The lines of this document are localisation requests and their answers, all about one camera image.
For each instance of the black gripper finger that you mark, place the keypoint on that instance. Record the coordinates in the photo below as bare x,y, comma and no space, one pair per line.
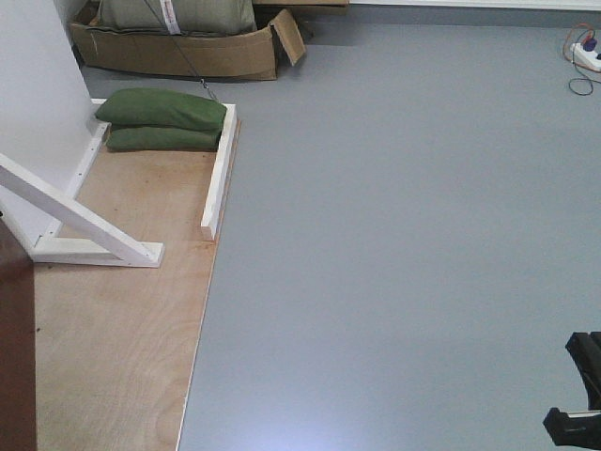
584,349
579,429

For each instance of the brown wooden door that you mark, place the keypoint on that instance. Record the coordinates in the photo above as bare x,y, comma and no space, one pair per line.
18,354

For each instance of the white power strip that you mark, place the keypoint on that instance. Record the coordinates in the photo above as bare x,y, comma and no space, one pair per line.
589,60

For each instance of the brown cardboard box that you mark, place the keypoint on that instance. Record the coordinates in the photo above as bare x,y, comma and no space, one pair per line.
254,56

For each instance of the plywood base platform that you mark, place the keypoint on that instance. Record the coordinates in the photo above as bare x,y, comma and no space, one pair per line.
115,346

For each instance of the lower green sandbag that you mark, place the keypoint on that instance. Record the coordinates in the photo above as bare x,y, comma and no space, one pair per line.
157,138

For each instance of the green sandbag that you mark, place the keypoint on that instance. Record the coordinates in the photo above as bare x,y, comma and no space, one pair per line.
154,107
157,138

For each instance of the grey-green sack in box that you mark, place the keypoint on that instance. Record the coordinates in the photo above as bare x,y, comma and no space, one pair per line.
209,18

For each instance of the far white wooden brace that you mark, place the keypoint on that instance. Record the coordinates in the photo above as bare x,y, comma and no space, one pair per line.
101,243

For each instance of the green sandbag far top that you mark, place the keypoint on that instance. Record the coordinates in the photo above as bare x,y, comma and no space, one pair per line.
154,107

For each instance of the white edge rail far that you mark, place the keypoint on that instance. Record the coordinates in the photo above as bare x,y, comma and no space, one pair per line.
213,210

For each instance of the white wall panel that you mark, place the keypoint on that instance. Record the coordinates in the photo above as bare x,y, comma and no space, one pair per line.
45,105

